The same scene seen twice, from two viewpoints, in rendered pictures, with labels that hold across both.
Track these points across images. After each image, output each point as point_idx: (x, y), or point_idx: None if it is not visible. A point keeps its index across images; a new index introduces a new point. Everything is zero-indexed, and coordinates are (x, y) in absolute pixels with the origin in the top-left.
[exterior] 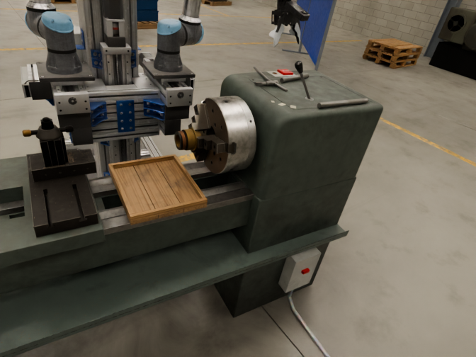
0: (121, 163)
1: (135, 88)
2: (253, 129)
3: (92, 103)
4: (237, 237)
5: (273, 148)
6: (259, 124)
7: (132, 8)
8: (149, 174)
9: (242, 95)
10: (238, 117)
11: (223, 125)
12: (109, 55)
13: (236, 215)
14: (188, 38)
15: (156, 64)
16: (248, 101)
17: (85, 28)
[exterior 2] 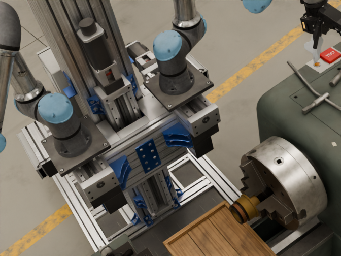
0: (175, 236)
1: (149, 123)
2: (319, 185)
3: (113, 164)
4: None
5: None
6: (324, 172)
7: (117, 36)
8: (208, 241)
9: (291, 132)
10: (299, 180)
11: (284, 194)
12: (110, 102)
13: (318, 255)
14: (192, 44)
15: (165, 88)
16: (301, 142)
17: (74, 83)
